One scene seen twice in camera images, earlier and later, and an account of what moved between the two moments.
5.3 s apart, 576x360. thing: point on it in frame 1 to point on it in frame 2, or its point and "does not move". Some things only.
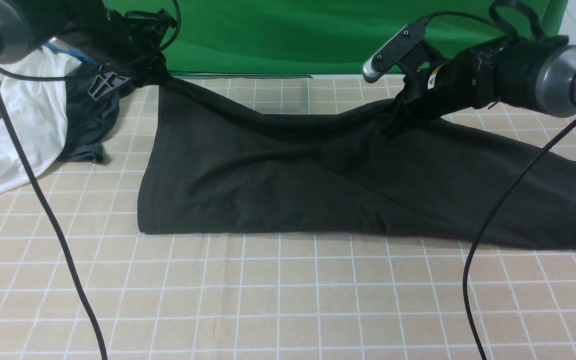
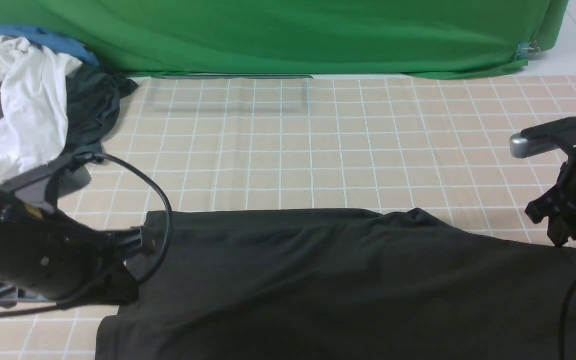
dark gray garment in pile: [90, 122] does not move
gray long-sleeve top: [214, 163] to [387, 284]
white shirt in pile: [37, 110] does not move
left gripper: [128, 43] to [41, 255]
